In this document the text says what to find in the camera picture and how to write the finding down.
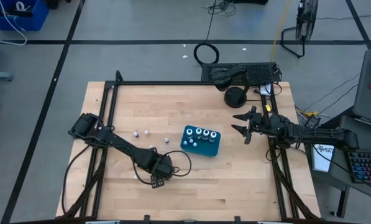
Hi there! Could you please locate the black floor fan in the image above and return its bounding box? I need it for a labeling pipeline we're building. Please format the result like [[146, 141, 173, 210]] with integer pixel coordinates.
[[280, 0, 319, 59]]

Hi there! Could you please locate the black gooseneck desk lamp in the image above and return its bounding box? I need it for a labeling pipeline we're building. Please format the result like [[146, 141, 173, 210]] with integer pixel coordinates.
[[210, 63, 251, 109]]

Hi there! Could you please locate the blue storage crate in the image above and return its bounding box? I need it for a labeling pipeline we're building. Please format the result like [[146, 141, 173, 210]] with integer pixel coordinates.
[[0, 0, 50, 32]]

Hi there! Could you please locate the white paper sign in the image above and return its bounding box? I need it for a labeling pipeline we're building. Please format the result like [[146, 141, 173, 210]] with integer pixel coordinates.
[[311, 143, 336, 174]]

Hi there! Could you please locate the black left camera cable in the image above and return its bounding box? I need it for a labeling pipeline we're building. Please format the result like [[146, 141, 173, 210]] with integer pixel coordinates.
[[163, 150, 193, 177]]

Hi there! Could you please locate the blue plastic bin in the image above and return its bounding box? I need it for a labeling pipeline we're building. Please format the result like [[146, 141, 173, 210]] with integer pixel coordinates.
[[180, 124, 221, 158]]

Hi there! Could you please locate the black floor mat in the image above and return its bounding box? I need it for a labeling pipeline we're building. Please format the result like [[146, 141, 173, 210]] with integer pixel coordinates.
[[231, 0, 269, 6]]

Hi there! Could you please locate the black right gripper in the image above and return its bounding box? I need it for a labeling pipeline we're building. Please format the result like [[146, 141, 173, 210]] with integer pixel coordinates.
[[231, 105, 264, 146]]

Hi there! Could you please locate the black aluminium rig frame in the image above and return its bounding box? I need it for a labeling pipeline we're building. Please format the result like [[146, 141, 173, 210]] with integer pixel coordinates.
[[56, 70, 321, 224]]

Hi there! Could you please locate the backlit black keyboard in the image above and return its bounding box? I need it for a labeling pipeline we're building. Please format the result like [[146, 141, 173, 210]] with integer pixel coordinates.
[[346, 150, 371, 185]]

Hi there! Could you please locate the grey cart top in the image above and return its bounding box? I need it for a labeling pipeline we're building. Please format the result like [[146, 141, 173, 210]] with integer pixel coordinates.
[[352, 49, 371, 128]]

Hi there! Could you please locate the white paper tag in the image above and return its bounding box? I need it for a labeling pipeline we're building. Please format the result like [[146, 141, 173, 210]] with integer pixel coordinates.
[[259, 83, 273, 96]]

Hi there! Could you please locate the coiled black cable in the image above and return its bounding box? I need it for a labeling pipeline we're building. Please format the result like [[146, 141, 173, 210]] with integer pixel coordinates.
[[193, 0, 220, 65]]

